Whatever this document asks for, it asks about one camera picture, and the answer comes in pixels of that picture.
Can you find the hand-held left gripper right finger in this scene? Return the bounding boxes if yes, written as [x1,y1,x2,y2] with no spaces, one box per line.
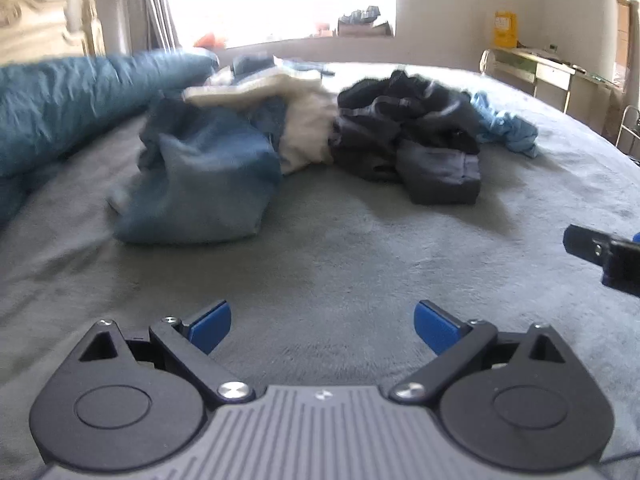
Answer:
[389,300,568,406]

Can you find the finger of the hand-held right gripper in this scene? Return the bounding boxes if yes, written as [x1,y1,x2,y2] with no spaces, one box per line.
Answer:
[562,224,640,306]

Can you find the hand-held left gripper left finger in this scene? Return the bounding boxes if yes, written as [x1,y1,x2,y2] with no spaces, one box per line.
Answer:
[75,300,256,406]

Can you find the dark navy pants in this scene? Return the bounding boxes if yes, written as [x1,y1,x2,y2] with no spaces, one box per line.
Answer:
[330,70,483,206]

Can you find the light blue garment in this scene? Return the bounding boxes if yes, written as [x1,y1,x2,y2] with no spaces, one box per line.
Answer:
[472,91,540,158]

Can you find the cream desk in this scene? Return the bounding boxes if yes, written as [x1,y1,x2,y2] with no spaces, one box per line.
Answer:
[482,47,626,116]

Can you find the yellow box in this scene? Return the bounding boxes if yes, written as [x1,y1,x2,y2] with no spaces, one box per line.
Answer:
[494,10,521,45]

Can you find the cardboard box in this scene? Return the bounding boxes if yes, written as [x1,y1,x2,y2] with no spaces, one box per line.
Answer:
[337,5,393,37]

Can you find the grey curtain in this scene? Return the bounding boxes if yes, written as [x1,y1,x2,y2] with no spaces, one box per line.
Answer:
[135,0,181,53]

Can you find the cream carved headboard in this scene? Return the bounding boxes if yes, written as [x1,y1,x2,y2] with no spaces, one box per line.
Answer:
[0,0,106,66]

